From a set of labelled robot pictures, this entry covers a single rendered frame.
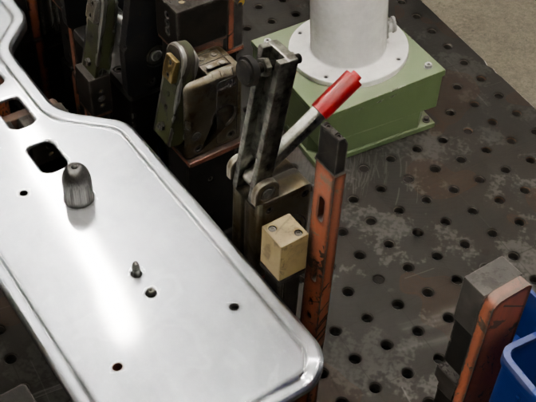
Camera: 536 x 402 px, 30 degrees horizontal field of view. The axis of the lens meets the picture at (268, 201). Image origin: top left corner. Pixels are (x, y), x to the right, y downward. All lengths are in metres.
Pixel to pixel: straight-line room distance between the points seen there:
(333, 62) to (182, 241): 0.59
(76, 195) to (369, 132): 0.63
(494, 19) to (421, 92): 1.59
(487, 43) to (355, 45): 1.55
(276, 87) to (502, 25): 2.24
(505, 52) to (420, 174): 1.50
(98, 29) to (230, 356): 0.47
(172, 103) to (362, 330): 0.43
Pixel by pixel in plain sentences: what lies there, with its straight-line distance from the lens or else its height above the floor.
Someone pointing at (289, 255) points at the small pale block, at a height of 1.05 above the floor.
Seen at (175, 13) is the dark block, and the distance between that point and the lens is 1.15.
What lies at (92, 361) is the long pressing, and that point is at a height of 1.00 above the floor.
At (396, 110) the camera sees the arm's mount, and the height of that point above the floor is 0.76.
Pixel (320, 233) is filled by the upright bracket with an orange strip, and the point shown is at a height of 1.07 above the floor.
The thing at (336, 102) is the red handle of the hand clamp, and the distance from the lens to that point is 1.02.
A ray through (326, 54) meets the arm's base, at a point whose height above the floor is 0.83.
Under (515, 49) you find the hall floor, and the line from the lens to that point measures 3.06.
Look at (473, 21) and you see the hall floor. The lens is 3.13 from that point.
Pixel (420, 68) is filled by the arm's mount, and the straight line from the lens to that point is 1.58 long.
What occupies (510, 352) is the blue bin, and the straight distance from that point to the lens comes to 0.80.
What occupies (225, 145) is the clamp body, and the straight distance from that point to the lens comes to 1.22.
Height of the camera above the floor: 1.79
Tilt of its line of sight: 46 degrees down
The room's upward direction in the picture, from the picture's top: 3 degrees clockwise
